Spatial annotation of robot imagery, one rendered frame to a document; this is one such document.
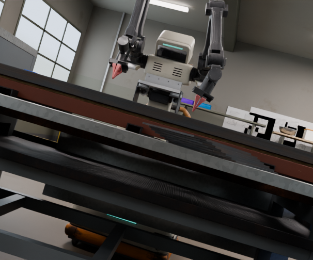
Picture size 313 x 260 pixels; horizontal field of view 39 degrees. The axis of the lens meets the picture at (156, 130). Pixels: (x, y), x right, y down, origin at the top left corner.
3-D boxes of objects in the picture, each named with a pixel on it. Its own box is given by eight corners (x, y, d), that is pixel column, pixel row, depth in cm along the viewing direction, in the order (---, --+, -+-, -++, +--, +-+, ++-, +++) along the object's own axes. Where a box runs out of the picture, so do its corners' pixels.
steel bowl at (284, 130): (294, 137, 880) (295, 131, 881) (296, 137, 845) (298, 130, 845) (276, 132, 886) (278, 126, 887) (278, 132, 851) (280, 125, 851)
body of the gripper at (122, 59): (126, 64, 231) (130, 54, 234) (108, 60, 232) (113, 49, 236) (127, 72, 236) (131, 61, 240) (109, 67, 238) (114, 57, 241)
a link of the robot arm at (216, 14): (227, 11, 220) (205, 9, 221) (229, 1, 216) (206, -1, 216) (225, 70, 194) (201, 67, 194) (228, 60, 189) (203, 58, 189)
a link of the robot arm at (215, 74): (225, 57, 195) (206, 55, 195) (229, 53, 183) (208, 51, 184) (222, 84, 195) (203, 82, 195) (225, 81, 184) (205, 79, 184)
